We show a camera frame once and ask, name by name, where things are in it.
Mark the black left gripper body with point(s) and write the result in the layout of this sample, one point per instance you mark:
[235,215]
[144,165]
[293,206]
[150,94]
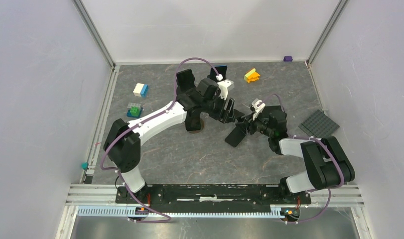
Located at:
[218,112]

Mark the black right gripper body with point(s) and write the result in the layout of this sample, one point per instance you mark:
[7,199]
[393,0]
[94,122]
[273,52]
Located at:
[259,124]

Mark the black folding phone stand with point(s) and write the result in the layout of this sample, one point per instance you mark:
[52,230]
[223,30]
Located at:
[236,135]

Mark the blue edged black phone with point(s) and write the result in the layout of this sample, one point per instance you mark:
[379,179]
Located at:
[221,69]

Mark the teal edged black phone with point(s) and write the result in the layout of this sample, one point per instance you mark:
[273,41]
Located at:
[185,80]

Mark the grey stand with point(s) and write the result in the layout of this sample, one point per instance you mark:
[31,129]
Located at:
[201,128]

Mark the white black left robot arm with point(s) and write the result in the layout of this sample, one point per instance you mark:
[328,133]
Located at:
[124,141]

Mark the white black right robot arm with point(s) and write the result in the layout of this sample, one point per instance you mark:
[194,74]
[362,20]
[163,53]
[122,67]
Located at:
[326,164]

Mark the yellow orange toy block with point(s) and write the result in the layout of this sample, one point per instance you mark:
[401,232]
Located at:
[251,76]

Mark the grey lego baseplate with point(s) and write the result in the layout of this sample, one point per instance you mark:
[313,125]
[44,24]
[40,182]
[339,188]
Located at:
[319,125]

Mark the purple toy block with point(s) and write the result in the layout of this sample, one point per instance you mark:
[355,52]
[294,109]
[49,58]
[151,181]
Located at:
[288,58]

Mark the white blue toy block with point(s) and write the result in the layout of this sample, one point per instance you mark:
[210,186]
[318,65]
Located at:
[140,90]

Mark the green blue toy block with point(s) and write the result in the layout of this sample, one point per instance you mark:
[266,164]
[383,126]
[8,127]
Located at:
[134,110]

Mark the teal small clip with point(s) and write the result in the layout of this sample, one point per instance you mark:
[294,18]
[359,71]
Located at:
[84,166]

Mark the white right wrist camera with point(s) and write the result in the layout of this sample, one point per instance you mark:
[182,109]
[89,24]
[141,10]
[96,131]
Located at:
[258,106]

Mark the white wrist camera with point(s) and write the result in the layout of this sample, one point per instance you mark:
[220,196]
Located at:
[258,106]
[225,86]

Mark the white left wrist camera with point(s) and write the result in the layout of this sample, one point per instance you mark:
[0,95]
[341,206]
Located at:
[225,86]

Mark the aluminium frame rail left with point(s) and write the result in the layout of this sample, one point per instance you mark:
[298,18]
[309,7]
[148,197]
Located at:
[96,142]

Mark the aluminium frame rail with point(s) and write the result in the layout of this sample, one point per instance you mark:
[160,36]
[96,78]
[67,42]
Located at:
[338,10]
[96,142]

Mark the aluminium frame rail right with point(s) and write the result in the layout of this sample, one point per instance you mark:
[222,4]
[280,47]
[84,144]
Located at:
[338,10]

